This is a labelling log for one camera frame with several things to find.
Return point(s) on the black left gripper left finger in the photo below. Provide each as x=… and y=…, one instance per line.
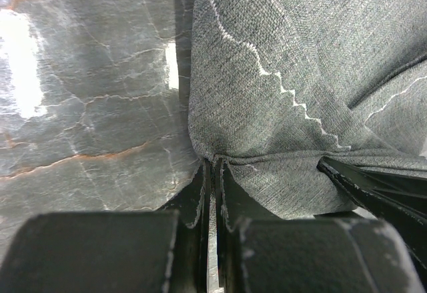
x=164, y=250

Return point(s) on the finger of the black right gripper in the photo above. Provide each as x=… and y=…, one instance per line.
x=399, y=200

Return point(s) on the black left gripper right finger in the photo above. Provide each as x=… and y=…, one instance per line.
x=341, y=252

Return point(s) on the grey-green cloth napkin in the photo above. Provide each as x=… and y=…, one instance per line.
x=277, y=84

